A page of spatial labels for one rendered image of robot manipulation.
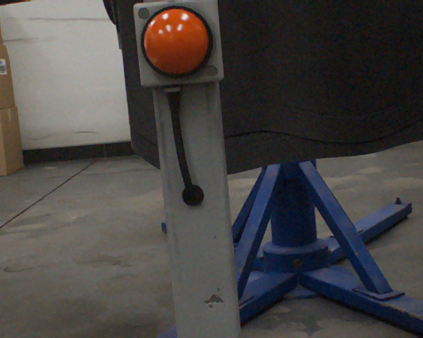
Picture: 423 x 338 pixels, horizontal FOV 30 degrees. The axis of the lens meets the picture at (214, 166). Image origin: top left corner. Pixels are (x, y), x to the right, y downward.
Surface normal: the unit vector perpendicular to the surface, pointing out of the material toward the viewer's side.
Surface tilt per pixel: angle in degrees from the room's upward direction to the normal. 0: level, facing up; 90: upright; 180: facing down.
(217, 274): 91
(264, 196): 43
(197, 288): 94
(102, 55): 90
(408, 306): 2
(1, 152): 90
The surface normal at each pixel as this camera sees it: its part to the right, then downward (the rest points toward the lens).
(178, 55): 0.15, 0.58
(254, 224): -0.43, -0.62
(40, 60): -0.04, 0.14
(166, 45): -0.20, 0.32
